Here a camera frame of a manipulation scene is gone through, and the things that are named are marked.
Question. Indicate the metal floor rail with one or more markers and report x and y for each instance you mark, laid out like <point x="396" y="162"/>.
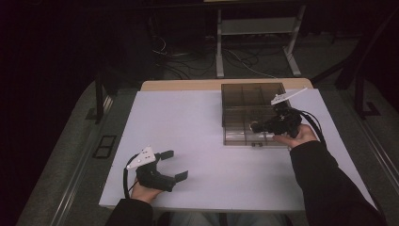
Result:
<point x="73" y="182"/>
<point x="376" y="150"/>

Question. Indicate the black metal stand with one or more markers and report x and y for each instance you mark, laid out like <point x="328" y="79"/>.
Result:
<point x="360" y="78"/>
<point x="99" y="97"/>

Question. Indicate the white board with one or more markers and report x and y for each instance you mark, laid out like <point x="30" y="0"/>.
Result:
<point x="188" y="132"/>

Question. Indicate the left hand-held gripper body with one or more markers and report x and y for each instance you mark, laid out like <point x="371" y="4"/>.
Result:
<point x="153" y="179"/>

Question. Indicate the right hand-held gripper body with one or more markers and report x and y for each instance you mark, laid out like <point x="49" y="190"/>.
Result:
<point x="284" y="121"/>

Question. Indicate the translucent brown drawer box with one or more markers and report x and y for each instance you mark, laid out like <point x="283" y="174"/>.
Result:
<point x="244" y="94"/>

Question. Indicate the person's left hand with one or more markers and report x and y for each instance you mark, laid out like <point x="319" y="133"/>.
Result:
<point x="144" y="193"/>

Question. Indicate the grey metal stand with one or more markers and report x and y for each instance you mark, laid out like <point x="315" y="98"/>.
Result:
<point x="257" y="25"/>

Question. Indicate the person's right hand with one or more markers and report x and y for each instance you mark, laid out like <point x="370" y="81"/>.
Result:
<point x="302" y="135"/>

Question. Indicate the wooden table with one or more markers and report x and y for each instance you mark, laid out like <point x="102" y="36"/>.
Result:
<point x="182" y="84"/>

